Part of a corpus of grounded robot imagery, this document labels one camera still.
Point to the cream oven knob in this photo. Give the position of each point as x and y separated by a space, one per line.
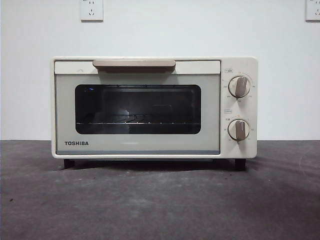
240 129
240 87

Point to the cream Toshiba toaster oven body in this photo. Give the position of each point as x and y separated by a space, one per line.
252 110

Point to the white wall socket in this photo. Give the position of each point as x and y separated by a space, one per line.
91 11
313 11

